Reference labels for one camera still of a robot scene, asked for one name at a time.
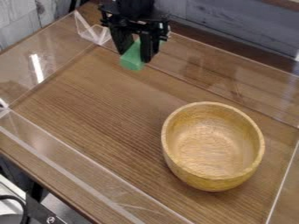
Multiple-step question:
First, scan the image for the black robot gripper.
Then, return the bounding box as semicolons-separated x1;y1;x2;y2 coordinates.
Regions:
99;0;170;63

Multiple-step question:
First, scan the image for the black cable on floor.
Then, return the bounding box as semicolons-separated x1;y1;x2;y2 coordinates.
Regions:
0;194;31;224

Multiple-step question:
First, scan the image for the black metal base plate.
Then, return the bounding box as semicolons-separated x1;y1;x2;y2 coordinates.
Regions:
26;194;93;224

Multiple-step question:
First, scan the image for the green rectangular block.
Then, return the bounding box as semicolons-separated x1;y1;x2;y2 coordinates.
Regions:
119;38;167;72

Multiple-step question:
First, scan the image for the clear acrylic tray wall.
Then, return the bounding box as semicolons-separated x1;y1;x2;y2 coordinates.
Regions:
0;100;194;224

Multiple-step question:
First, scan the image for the clear acrylic corner bracket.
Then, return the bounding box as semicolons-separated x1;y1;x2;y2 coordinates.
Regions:
74;11;115;47

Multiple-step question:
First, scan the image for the brown wooden bowl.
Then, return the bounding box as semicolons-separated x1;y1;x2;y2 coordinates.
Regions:
162;101;266;192

